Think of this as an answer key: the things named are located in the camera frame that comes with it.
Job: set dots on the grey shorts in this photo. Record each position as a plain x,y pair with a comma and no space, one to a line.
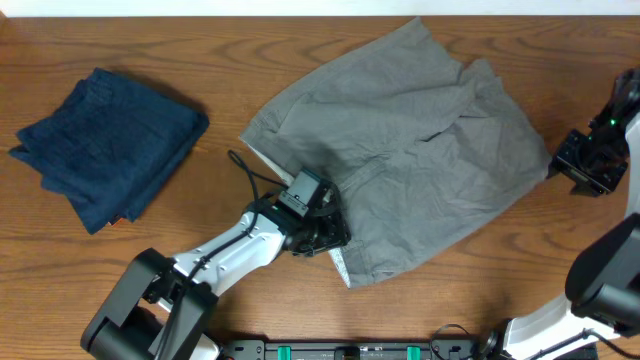
424,149

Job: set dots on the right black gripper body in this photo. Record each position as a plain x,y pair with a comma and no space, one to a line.
597,163

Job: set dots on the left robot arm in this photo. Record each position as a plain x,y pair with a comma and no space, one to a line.
160,307

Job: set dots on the folded dark blue garment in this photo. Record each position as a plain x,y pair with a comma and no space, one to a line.
110,147

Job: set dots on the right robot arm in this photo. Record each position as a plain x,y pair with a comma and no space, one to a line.
601,298

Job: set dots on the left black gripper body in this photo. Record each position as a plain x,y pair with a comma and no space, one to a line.
329,231

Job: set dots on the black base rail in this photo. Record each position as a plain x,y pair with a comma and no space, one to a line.
456,349

